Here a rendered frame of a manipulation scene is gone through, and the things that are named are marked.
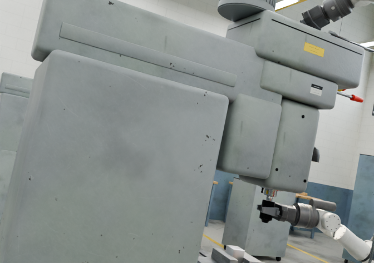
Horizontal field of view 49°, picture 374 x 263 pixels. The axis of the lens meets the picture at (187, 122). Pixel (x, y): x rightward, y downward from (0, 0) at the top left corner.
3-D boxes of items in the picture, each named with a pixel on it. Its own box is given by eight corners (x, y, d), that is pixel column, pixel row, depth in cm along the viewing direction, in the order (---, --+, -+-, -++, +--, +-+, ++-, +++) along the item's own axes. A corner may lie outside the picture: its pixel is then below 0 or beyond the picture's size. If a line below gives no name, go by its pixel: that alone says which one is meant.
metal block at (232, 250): (234, 260, 165) (237, 246, 166) (242, 265, 160) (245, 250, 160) (223, 259, 163) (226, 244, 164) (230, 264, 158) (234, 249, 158)
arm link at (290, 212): (270, 196, 156) (299, 201, 158) (266, 221, 156) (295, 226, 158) (284, 201, 144) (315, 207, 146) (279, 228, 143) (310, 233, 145)
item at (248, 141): (232, 170, 157) (245, 105, 159) (270, 180, 135) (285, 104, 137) (189, 162, 149) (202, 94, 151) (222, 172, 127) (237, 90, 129)
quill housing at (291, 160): (273, 186, 163) (288, 108, 165) (309, 195, 144) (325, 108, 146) (234, 179, 155) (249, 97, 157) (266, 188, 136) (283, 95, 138)
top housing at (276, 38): (311, 92, 174) (318, 55, 175) (362, 89, 150) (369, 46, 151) (217, 63, 154) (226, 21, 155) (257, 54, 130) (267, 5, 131)
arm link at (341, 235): (305, 218, 158) (330, 239, 159) (317, 222, 149) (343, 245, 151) (315, 204, 159) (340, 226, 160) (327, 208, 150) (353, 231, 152)
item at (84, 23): (245, 115, 158) (254, 65, 159) (281, 115, 137) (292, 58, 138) (28, 59, 124) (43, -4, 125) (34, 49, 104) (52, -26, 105)
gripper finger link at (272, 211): (262, 204, 147) (278, 207, 148) (261, 213, 146) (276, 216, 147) (264, 206, 145) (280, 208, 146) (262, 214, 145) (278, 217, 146)
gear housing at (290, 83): (291, 110, 168) (295, 87, 169) (335, 110, 146) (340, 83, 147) (222, 91, 154) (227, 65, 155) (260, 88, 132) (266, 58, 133)
